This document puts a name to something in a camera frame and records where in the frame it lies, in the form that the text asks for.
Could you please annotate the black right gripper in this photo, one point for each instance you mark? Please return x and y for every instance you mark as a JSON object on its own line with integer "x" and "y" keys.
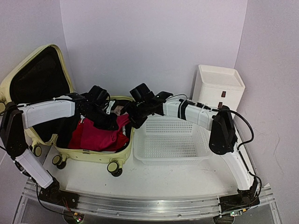
{"x": 136, "y": 123}

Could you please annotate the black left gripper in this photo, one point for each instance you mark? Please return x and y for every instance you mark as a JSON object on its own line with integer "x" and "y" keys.
{"x": 111, "y": 123}

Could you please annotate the white plastic mesh basket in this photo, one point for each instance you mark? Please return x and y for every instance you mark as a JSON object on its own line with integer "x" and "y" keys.
{"x": 163, "y": 140}

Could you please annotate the red t-shirt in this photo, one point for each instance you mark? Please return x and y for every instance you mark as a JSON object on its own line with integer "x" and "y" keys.
{"x": 74, "y": 137}

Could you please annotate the pale green hard-shell suitcase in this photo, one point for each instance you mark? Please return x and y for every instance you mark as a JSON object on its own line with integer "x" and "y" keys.
{"x": 43, "y": 75}

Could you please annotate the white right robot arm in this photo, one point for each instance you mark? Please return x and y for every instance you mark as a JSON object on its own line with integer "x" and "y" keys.
{"x": 222, "y": 140}

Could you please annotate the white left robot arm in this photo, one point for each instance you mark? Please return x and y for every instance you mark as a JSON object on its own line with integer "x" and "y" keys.
{"x": 37, "y": 116}

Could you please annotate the white three-drawer storage cabinet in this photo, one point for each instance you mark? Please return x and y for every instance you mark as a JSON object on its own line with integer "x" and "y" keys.
{"x": 216, "y": 86}

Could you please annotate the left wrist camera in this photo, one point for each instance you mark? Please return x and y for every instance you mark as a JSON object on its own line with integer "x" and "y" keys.
{"x": 111, "y": 106}

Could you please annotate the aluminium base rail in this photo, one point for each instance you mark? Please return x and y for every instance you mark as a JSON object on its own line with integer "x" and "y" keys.
{"x": 31, "y": 209}

